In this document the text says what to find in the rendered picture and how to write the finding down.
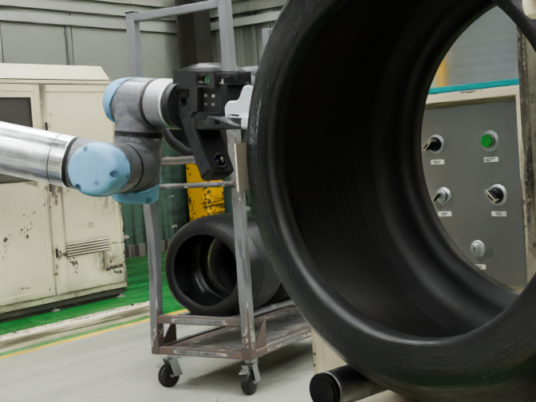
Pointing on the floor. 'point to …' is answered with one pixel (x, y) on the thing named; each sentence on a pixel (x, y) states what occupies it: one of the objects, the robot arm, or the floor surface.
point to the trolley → (230, 280)
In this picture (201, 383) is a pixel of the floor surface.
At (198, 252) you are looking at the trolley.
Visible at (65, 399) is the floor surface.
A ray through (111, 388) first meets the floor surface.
